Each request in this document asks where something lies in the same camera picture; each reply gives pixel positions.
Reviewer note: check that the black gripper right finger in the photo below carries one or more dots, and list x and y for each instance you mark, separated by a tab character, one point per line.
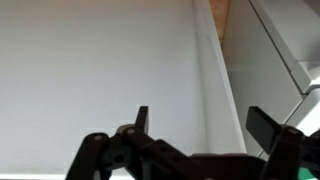
283	150

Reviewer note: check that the white toy stove unit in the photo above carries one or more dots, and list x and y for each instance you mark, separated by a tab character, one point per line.
260	66

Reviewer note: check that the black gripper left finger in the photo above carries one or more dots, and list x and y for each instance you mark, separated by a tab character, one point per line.
96	156

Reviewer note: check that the white cabinet door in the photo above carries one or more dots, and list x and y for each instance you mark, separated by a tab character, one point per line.
93	66

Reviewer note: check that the green flat disc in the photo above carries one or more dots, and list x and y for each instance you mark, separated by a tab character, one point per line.
306	174

